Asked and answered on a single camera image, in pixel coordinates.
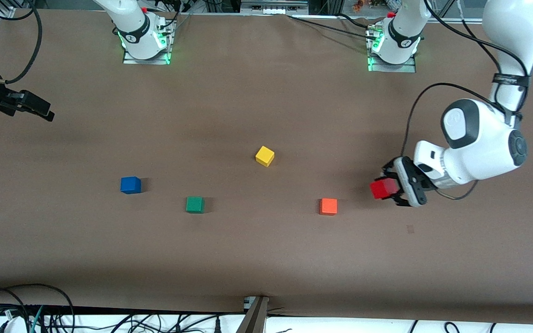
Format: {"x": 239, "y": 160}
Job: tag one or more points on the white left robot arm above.
{"x": 479, "y": 138}

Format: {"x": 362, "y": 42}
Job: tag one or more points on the blue wooden block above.
{"x": 130, "y": 185}

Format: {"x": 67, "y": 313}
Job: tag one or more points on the small orange background object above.
{"x": 360, "y": 4}

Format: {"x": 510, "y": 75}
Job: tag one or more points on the green wooden block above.
{"x": 195, "y": 204}

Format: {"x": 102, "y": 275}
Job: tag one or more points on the yellow wooden block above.
{"x": 264, "y": 156}

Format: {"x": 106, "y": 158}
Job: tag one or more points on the aluminium frame profile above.
{"x": 6, "y": 10}

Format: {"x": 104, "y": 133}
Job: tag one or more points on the orange wooden block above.
{"x": 328, "y": 206}

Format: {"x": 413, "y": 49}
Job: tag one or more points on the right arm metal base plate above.
{"x": 146, "y": 61}

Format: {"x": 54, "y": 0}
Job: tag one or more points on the grey power strip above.
{"x": 273, "y": 8}

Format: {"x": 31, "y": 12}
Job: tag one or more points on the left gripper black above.
{"x": 392, "y": 169}

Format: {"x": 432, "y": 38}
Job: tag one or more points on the red wooden block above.
{"x": 383, "y": 188}

